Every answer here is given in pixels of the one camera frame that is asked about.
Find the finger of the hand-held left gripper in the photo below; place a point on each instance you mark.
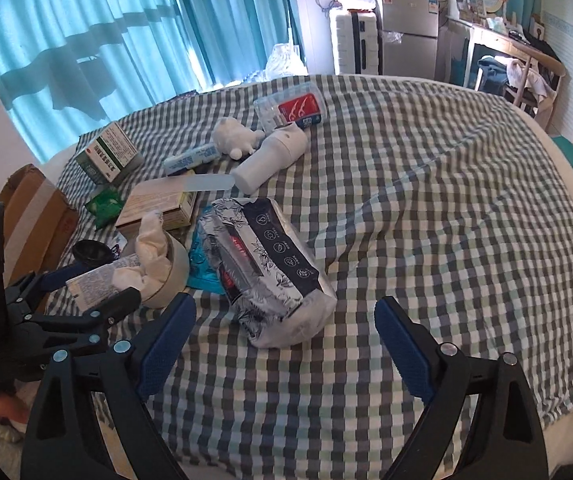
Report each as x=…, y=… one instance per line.
x=54, y=280
x=116, y=305

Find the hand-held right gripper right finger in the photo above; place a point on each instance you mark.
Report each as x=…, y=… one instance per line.
x=404, y=350

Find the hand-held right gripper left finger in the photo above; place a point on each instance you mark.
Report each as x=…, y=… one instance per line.
x=164, y=345

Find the brown paper box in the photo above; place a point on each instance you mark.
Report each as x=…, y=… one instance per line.
x=156, y=200

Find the clear floss pick box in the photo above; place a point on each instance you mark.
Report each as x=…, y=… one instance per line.
x=291, y=105

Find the black round lid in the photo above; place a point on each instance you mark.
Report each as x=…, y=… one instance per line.
x=91, y=252

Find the crumpled white tissue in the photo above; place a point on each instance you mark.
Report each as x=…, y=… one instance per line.
x=149, y=250

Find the beige tape roll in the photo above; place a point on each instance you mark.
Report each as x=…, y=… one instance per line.
x=174, y=265

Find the brown cardboard box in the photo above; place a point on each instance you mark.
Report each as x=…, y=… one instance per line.
x=31, y=210

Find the green snack packet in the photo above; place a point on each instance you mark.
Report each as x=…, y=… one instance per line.
x=106, y=207

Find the blue plastic packet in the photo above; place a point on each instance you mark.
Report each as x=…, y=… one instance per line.
x=197, y=260

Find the yellow printed box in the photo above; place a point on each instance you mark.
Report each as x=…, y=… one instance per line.
x=187, y=210

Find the dark floral tissue pack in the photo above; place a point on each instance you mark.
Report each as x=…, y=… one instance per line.
x=266, y=270

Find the checked cloth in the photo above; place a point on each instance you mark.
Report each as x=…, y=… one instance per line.
x=416, y=210

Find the green medicine box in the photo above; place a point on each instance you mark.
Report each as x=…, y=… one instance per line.
x=111, y=150

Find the translucent plastic strip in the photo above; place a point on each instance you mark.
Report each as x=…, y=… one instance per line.
x=206, y=183

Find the small blue tissue pack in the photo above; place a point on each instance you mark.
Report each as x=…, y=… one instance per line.
x=189, y=159

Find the white plush toy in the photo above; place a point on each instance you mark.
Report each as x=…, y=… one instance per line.
x=234, y=137

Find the teal curtain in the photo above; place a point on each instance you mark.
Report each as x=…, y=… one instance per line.
x=116, y=35

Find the dark blue clothing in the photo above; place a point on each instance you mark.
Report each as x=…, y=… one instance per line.
x=491, y=72

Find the clear plastic bag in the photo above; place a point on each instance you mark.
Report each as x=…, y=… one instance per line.
x=286, y=62

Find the white draped cloth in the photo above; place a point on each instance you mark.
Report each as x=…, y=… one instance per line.
x=533, y=80

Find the white suitcase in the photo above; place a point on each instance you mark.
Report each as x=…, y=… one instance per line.
x=346, y=42

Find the grey fridge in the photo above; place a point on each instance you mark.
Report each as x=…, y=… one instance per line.
x=409, y=35

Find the wooden desk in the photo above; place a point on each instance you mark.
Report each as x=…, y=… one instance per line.
x=501, y=40

